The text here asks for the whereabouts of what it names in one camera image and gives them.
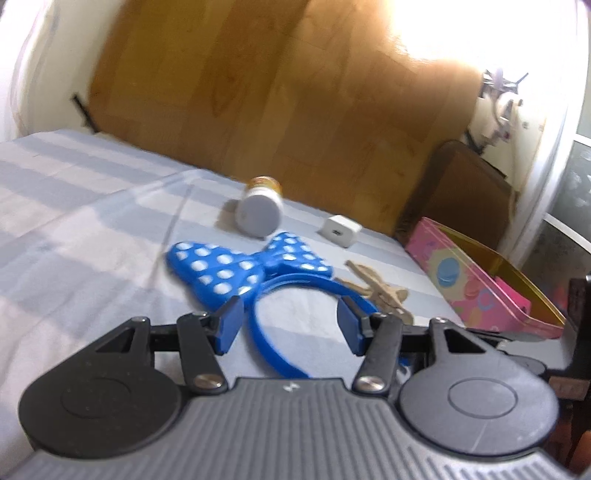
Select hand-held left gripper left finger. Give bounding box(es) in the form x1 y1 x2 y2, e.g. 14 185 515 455
95 295 243 396

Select tangled white cords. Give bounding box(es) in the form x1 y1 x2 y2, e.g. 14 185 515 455
465 68 546 155

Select black strap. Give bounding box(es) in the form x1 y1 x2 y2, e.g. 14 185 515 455
71 93 100 135

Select wooden headboard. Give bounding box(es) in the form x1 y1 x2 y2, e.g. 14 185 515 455
88 0 486 239

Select tan wooden figure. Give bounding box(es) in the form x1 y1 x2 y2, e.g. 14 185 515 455
335 260 414 324

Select blue polka-dot bow headband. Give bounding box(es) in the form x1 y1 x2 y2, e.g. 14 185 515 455
166 232 414 380

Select white pill bottle yellow label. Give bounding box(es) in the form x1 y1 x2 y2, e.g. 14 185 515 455
235 175 284 239

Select white charger adapter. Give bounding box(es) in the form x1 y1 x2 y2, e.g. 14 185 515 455
322 215 362 250

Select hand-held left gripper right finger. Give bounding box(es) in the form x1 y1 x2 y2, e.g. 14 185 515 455
337 298 498 396

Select grey striped bed sheet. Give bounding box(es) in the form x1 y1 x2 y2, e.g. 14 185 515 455
0 129 468 480

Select frosted glass window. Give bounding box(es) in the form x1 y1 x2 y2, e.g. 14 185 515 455
540 137 591 261

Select pink tin box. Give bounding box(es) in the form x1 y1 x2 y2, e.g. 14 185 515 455
405 218 567 340

